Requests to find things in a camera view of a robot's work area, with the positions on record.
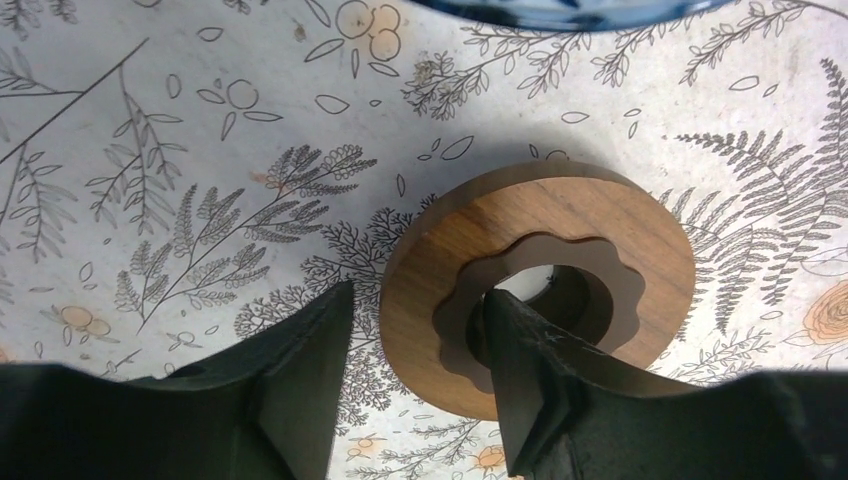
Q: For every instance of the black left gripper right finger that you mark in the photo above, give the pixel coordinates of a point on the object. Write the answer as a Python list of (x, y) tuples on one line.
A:
[(567, 410)]

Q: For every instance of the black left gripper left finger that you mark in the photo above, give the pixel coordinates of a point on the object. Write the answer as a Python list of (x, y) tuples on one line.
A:
[(264, 408)]

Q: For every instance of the blue glass dripper cone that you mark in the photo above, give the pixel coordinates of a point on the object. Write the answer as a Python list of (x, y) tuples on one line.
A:
[(572, 15)]

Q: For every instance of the floral tablecloth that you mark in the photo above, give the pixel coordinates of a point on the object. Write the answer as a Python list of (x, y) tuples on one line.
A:
[(178, 175)]

